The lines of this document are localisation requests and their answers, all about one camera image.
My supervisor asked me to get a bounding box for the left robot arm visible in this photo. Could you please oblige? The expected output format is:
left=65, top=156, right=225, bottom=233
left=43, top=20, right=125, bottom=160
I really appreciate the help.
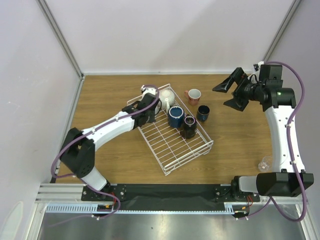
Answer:
left=58, top=93, right=159, bottom=201

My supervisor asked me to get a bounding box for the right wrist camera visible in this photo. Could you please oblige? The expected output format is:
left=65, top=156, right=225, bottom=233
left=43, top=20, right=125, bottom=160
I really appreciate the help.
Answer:
left=253, top=60, right=265, bottom=72

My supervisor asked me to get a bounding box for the white speckled mug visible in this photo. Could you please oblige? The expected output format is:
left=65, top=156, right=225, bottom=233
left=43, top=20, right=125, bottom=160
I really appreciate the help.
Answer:
left=159, top=89, right=175, bottom=112

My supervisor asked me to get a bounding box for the aluminium cable duct rail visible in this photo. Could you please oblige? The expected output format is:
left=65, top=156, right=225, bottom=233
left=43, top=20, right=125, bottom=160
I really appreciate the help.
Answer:
left=44, top=201, right=101, bottom=214

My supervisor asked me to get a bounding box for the white wire dish rack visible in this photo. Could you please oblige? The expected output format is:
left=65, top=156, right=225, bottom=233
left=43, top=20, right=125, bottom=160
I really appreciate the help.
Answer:
left=126, top=83, right=215, bottom=177

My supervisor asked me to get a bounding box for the red mug white interior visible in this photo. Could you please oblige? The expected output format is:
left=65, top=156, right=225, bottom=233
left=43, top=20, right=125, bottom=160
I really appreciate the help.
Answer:
left=184, top=88, right=202, bottom=106

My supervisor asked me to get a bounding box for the clear wine glass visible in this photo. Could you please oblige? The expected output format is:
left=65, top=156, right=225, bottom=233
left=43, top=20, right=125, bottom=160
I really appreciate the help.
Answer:
left=258, top=156, right=273, bottom=172

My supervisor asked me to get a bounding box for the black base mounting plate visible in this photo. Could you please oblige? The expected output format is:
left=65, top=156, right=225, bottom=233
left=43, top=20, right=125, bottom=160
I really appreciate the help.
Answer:
left=81, top=183, right=261, bottom=211

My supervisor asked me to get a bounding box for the dark blue enamel mug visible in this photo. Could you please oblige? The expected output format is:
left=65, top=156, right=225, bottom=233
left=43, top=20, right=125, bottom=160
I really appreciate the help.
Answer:
left=167, top=105, right=185, bottom=129

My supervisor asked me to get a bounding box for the black mug white interior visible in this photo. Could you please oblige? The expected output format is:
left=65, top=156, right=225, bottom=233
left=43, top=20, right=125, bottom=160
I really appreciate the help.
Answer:
left=180, top=114, right=197, bottom=139

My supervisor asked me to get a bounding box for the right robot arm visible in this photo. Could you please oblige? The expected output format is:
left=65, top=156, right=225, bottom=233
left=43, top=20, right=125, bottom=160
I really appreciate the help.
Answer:
left=212, top=63, right=314, bottom=201

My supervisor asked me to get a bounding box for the small dark blue cup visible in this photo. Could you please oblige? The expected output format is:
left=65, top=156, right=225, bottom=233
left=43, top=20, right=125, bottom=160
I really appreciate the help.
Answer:
left=196, top=105, right=210, bottom=122

